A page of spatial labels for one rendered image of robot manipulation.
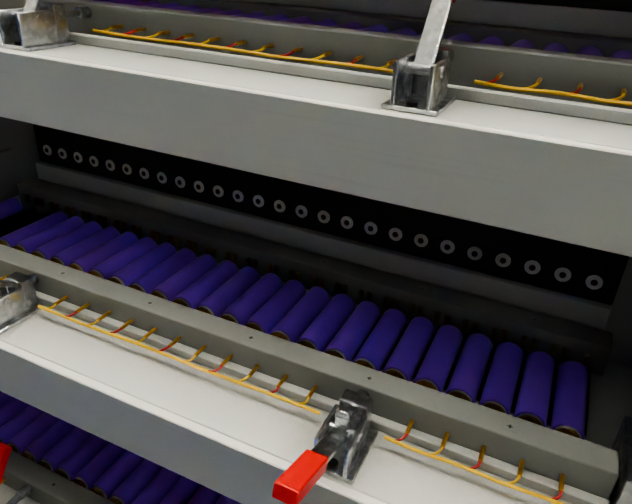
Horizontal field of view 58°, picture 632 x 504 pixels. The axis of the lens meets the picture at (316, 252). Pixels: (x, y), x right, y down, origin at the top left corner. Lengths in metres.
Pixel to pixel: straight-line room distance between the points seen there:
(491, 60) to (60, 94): 0.26
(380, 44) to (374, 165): 0.09
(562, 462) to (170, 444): 0.22
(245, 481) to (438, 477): 0.11
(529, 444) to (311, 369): 0.13
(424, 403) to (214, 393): 0.13
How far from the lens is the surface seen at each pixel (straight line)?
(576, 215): 0.28
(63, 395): 0.42
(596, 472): 0.34
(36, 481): 0.56
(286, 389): 0.36
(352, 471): 0.33
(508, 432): 0.34
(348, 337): 0.38
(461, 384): 0.36
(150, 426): 0.37
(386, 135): 0.28
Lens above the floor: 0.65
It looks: 9 degrees down
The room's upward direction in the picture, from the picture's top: 11 degrees clockwise
